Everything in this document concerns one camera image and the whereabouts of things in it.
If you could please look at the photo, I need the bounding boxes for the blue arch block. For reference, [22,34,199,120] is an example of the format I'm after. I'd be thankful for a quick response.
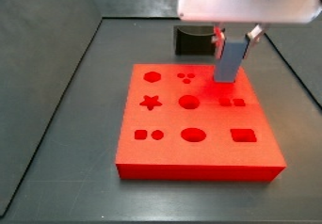
[213,37,248,83]

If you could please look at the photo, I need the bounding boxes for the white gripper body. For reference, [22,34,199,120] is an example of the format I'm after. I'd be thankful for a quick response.
[177,0,322,24]

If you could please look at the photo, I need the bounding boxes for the red shape sorter board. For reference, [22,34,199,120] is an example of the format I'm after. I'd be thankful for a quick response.
[116,64,287,182]

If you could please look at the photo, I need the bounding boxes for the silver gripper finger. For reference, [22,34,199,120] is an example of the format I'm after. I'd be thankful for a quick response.
[211,24,226,59]
[244,24,268,57]

